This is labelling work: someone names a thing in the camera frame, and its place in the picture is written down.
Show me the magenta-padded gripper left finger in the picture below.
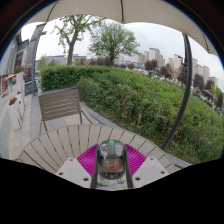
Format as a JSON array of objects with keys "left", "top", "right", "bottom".
[{"left": 54, "top": 143, "right": 100, "bottom": 190}]

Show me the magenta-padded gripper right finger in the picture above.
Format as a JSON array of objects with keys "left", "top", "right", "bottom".
[{"left": 123, "top": 143, "right": 170, "bottom": 189}]

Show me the green hedge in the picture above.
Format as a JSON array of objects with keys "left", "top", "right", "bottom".
[{"left": 39, "top": 64, "right": 224, "bottom": 164}]

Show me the grey slatted chair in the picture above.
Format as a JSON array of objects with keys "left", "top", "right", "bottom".
[{"left": 37, "top": 85, "right": 101, "bottom": 136}]

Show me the white planter box with flowers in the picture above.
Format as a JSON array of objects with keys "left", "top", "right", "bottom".
[{"left": 7, "top": 96, "right": 25, "bottom": 133}]

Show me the dark curved umbrella pole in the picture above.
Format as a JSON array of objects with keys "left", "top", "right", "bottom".
[{"left": 160, "top": 32, "right": 194, "bottom": 151}]

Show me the group of apartment buildings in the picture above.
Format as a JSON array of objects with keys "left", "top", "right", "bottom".
[{"left": 134, "top": 47, "right": 219, "bottom": 89}]

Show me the thin sparse tree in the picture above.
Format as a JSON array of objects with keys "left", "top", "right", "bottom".
[{"left": 51, "top": 14, "right": 106, "bottom": 66}]

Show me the tall dark sign pillar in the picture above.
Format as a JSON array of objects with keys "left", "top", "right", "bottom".
[{"left": 24, "top": 23, "right": 48, "bottom": 97}]

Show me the round leafy tree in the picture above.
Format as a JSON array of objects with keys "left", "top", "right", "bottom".
[{"left": 88, "top": 20, "right": 141, "bottom": 66}]

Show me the beige patio umbrella canopy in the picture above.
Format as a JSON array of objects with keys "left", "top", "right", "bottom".
[{"left": 26, "top": 0, "right": 219, "bottom": 56}]

